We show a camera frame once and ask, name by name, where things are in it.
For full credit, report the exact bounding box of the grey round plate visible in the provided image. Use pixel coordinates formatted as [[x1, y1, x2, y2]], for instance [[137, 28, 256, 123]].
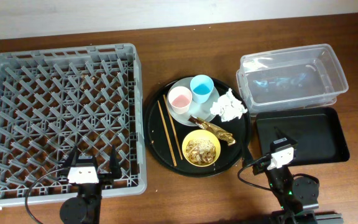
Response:
[[168, 86, 219, 126]]

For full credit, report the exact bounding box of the black rectangular tray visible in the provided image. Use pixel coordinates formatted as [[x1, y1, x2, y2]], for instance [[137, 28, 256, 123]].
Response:
[[255, 107, 350, 166]]

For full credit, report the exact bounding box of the pink cup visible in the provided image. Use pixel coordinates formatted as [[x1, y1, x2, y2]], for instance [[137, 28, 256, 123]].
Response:
[[168, 86, 193, 114]]

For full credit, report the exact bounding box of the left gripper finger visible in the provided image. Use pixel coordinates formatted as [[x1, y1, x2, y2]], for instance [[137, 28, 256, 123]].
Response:
[[62, 146, 78, 169], [109, 146, 122, 179]]

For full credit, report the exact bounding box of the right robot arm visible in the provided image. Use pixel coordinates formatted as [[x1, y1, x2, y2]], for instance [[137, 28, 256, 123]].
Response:
[[237, 128, 344, 224]]

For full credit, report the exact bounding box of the white tissue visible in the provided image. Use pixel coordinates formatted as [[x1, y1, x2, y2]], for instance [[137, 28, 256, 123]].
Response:
[[210, 88, 248, 122]]

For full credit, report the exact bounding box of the gold foil wrapper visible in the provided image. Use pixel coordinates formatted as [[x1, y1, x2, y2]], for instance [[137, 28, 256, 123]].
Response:
[[188, 116, 236, 146]]

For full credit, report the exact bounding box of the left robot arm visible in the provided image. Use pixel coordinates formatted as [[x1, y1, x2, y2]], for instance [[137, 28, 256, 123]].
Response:
[[60, 147, 122, 224]]

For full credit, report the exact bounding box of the round black tray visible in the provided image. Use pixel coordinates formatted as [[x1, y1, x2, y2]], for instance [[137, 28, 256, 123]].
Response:
[[143, 80, 252, 177]]

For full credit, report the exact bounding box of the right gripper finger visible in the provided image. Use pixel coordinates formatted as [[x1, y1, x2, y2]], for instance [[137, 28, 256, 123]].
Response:
[[241, 140, 254, 167], [274, 126, 286, 139]]

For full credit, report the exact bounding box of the blue cup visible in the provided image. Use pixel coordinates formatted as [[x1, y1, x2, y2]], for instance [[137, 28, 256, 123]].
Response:
[[190, 75, 214, 103]]

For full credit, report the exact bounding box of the yellow bowl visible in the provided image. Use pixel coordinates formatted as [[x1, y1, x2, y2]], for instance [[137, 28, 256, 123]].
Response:
[[181, 129, 221, 167]]

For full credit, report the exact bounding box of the clear plastic bin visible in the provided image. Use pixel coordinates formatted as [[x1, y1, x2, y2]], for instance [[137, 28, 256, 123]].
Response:
[[236, 44, 349, 116]]

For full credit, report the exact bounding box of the grey plastic dishwasher rack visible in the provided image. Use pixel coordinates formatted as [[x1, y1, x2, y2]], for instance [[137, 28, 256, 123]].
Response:
[[0, 44, 147, 209]]

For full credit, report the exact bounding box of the food scraps and rice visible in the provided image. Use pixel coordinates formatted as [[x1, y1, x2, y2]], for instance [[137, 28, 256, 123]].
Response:
[[185, 139, 216, 166]]

